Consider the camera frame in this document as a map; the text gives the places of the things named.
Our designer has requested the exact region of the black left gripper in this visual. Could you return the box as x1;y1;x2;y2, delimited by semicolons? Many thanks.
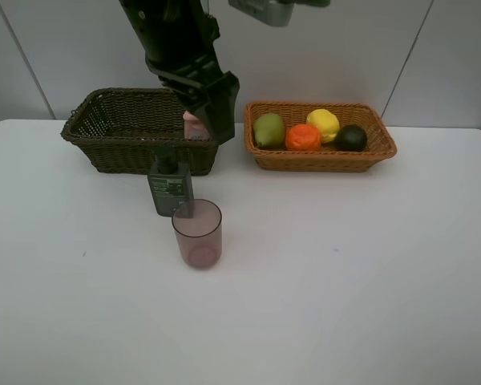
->
120;0;240;144

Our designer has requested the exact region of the pink white-capped bottle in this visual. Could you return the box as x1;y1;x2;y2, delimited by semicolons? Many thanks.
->
183;111;210;140

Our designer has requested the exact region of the green red pear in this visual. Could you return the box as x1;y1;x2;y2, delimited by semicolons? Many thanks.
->
253;113;286;148

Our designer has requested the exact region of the orange tangerine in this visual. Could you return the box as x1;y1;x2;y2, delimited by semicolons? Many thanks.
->
285;124;321;152

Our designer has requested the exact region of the dark green pump bottle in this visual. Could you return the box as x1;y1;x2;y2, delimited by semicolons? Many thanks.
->
148;147;194;217

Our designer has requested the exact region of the yellow lemon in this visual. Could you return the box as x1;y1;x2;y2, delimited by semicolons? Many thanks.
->
306;109;340;144

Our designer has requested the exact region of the transparent pink plastic cup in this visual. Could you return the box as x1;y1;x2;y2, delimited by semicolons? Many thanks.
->
172;199;223;270

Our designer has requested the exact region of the dark purple mangosteen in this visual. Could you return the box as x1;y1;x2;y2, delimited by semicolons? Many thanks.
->
334;124;368;152

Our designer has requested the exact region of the dark brown wicker basket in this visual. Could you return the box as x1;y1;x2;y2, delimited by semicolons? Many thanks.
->
61;88;219;176

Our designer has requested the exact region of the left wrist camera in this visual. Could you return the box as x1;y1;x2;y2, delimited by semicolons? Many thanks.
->
228;0;331;27

